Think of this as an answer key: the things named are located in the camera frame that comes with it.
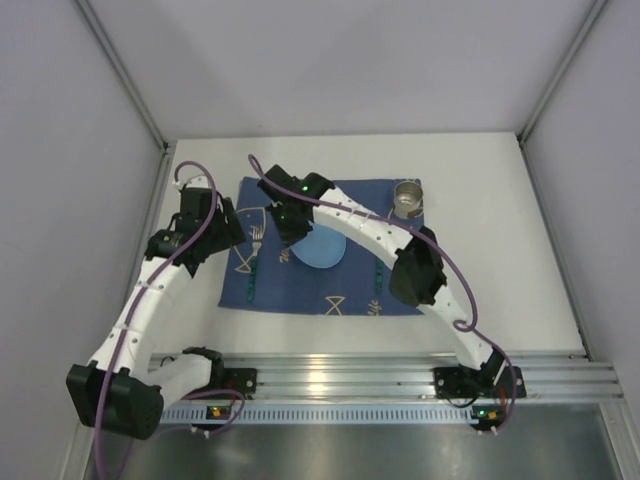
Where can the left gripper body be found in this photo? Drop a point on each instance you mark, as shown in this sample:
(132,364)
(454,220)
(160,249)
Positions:
(228,226)

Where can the black handled knife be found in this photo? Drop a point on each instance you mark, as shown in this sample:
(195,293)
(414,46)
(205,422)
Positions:
(257,234)

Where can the frame post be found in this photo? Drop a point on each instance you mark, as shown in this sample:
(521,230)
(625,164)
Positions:
(91,19)
(596,9)

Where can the perforated cable duct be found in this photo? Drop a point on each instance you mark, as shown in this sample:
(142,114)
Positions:
(329,414)

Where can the aluminium rail beam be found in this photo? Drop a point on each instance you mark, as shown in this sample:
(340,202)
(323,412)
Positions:
(408,378)

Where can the spoon with blue handle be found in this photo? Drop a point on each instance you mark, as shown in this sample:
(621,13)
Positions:
(379,276)

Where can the blue plastic plate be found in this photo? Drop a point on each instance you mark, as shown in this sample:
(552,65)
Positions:
(321,248)

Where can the beige cup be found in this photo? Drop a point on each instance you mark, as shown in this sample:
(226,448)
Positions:
(408,199)

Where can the right frame post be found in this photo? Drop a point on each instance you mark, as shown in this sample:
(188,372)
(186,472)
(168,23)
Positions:
(596,9)

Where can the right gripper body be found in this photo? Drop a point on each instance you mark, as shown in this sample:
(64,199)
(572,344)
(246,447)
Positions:
(291,232)

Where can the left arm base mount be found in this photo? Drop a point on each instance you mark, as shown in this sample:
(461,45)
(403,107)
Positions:
(232,382)

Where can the blue cloth placemat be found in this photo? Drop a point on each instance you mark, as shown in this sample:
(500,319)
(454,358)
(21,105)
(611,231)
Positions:
(284,284)

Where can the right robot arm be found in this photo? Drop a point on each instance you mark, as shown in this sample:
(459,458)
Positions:
(423,275)

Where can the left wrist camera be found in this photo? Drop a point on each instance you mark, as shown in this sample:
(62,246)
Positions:
(199,181)

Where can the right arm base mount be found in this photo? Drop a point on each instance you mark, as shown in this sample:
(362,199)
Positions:
(464,383)

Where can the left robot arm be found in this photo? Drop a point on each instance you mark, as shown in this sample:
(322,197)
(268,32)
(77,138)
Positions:
(116,389)

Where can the left frame post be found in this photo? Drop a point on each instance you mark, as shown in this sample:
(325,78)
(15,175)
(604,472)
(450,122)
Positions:
(91,19)

